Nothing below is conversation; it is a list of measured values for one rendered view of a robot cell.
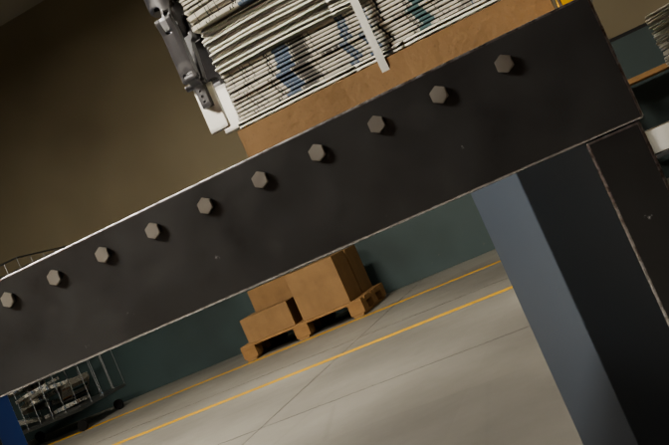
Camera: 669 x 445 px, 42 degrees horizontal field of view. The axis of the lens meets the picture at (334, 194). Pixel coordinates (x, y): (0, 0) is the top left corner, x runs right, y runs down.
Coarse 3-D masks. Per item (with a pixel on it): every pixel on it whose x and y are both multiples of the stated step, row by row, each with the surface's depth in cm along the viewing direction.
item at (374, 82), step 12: (396, 60) 96; (408, 60) 96; (360, 72) 97; (372, 72) 97; (384, 72) 96; (396, 72) 96; (408, 72) 96; (372, 84) 97; (384, 84) 97; (396, 84) 96; (372, 96) 97
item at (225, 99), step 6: (222, 84) 130; (216, 90) 130; (222, 90) 130; (222, 96) 130; (228, 96) 130; (222, 102) 130; (228, 102) 130; (228, 108) 130; (234, 108) 130; (228, 114) 130; (234, 114) 130; (234, 120) 130; (234, 126) 130; (228, 132) 130
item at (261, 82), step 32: (192, 0) 102; (224, 0) 101; (256, 0) 100; (288, 0) 99; (320, 0) 98; (224, 32) 101; (256, 32) 101; (288, 32) 99; (320, 32) 99; (224, 64) 102; (256, 64) 101; (288, 64) 100; (320, 64) 99; (352, 64) 98; (256, 96) 101; (288, 96) 100
